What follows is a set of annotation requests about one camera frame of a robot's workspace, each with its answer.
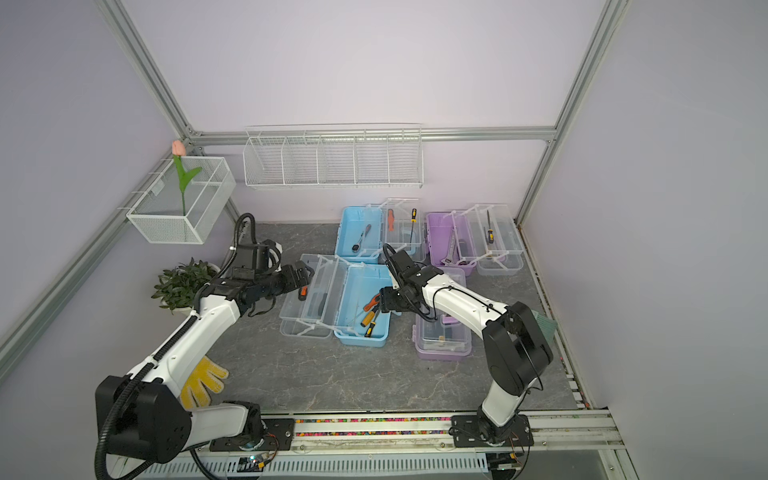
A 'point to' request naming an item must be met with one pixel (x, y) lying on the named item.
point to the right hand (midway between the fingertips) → (388, 302)
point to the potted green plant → (178, 288)
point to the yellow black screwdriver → (413, 220)
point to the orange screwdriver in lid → (303, 293)
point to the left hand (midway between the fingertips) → (302, 277)
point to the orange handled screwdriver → (373, 301)
